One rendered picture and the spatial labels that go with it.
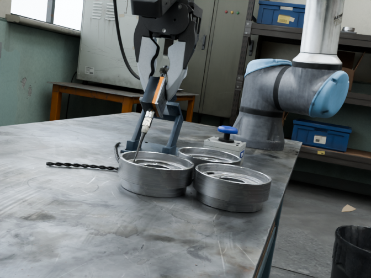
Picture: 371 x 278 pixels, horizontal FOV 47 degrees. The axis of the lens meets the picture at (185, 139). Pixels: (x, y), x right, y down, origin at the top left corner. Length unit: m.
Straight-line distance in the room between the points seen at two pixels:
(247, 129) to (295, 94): 0.16
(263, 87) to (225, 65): 3.38
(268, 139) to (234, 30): 3.42
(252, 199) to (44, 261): 0.28
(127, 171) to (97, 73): 2.49
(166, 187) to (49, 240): 0.20
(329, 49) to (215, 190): 0.60
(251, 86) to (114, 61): 1.95
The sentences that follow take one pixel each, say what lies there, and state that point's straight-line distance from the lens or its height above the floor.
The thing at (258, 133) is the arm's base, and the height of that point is 0.84.
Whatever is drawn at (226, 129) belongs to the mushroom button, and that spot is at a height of 0.87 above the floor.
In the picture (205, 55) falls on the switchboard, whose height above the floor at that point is 1.16.
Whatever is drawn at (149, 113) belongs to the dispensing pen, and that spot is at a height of 0.90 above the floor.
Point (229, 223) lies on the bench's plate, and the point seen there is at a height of 0.80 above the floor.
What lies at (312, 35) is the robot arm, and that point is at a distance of 1.05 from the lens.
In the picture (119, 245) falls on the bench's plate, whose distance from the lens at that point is 0.41.
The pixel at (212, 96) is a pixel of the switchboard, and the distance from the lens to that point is 4.49.
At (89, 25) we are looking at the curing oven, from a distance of 3.10.
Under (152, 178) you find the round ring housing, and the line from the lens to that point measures 0.55.
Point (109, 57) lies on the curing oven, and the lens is 3.00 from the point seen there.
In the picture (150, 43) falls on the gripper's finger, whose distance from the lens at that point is 0.66.
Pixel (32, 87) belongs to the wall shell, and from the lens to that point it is 2.94.
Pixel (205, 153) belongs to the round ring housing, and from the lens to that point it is 0.74.
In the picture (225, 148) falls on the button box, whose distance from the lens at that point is 0.80.
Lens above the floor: 0.97
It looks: 9 degrees down
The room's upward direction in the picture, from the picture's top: 8 degrees clockwise
